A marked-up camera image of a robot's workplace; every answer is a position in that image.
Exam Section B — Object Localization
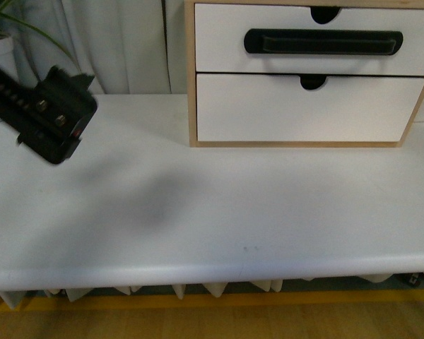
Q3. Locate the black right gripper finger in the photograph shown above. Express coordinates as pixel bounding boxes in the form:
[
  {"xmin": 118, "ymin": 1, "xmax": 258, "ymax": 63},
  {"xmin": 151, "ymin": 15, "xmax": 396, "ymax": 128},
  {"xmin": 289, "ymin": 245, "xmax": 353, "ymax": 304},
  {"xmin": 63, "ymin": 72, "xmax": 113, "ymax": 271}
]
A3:
[{"xmin": 14, "ymin": 66, "xmax": 98, "ymax": 165}]

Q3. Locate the white drawer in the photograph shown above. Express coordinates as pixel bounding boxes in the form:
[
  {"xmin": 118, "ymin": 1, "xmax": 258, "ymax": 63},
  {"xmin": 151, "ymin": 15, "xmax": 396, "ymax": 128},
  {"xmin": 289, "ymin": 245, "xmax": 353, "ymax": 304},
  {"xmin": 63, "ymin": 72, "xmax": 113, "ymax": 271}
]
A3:
[
  {"xmin": 196, "ymin": 74, "xmax": 424, "ymax": 142},
  {"xmin": 194, "ymin": 4, "xmax": 424, "ymax": 76}
]

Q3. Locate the green spider plant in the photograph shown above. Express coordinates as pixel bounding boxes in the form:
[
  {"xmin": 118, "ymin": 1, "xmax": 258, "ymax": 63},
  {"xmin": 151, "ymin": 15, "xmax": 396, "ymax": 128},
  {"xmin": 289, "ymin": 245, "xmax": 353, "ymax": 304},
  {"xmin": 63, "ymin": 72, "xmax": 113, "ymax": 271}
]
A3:
[{"xmin": 0, "ymin": 0, "xmax": 77, "ymax": 66}]

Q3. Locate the black object under table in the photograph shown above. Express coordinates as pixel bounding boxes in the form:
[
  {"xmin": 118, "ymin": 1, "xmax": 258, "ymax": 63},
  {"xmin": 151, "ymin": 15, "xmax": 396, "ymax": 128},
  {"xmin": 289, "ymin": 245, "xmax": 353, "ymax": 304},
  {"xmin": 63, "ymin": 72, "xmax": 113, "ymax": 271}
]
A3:
[{"xmin": 401, "ymin": 273, "xmax": 424, "ymax": 287}]

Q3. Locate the wooden drawer cabinet frame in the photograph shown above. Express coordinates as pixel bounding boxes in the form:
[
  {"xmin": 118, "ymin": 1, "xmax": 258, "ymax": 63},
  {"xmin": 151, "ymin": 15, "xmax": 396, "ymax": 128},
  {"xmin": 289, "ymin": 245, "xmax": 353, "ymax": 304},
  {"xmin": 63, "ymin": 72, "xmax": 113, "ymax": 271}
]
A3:
[{"xmin": 184, "ymin": 1, "xmax": 424, "ymax": 148}]

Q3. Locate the black drawer handle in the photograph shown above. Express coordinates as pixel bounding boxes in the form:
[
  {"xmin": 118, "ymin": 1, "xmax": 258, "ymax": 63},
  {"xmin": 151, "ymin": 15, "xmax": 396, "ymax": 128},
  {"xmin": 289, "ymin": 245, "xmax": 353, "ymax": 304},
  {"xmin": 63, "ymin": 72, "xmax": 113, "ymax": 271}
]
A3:
[{"xmin": 244, "ymin": 28, "xmax": 404, "ymax": 57}]

